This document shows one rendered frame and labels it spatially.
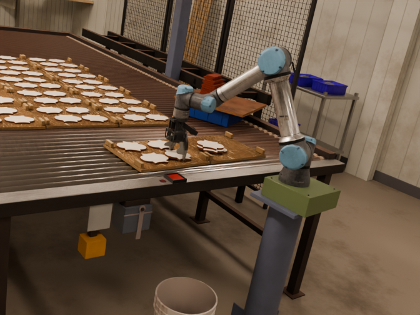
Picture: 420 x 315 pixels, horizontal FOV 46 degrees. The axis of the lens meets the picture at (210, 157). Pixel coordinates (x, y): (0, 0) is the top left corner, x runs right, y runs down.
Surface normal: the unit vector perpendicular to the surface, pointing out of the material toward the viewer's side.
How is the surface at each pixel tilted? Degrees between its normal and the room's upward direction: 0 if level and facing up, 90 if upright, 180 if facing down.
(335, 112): 90
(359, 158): 90
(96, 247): 90
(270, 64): 81
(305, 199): 90
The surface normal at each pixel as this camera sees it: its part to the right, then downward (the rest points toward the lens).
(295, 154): -0.35, 0.33
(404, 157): -0.71, 0.11
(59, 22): 0.68, 0.35
